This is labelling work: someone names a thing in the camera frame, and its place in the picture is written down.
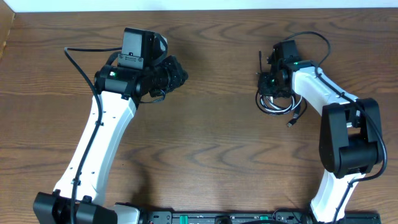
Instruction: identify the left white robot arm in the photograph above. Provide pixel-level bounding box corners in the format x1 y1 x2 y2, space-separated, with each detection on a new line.
33 28 188 223

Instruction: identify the black usb cable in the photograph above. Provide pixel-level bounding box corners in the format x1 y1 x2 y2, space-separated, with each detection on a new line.
254 49 308 128

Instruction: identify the white usb cable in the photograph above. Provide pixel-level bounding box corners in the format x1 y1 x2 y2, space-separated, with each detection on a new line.
259 93 303 115

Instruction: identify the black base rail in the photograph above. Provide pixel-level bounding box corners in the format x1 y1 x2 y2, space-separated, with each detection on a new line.
136 205 382 224

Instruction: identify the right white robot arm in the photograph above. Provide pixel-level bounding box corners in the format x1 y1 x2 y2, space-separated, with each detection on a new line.
256 39 387 223

